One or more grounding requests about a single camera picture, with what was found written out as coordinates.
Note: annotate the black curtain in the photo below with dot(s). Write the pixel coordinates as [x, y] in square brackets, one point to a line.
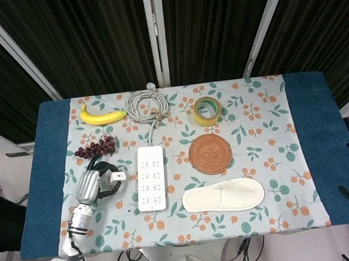
[91, 35]

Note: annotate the white disposable slipper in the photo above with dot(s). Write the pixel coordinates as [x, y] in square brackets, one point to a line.
[209, 201]

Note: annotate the dark red grape bunch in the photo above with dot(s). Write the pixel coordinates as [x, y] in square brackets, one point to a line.
[96, 148]

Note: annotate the white frame post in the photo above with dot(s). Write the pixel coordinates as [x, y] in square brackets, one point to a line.
[154, 27]
[269, 18]
[16, 51]

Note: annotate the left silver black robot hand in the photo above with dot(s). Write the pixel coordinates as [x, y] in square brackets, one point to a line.
[86, 184]

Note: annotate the white power strip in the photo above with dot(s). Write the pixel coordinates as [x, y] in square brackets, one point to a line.
[150, 182]

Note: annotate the yellowish clear tape roll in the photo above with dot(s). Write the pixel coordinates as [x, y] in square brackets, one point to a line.
[205, 118]

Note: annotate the floral fruit print tablecloth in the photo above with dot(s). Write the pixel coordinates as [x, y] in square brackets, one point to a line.
[261, 157]

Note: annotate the yellow banana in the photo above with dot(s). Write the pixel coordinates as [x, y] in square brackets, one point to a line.
[102, 118]

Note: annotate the round brown rattan coaster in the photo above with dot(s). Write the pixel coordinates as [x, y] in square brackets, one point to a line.
[210, 154]

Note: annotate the white charger plug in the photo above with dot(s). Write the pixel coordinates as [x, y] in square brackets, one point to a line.
[118, 177]

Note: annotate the blue table cover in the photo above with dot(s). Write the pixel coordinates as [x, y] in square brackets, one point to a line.
[318, 150]

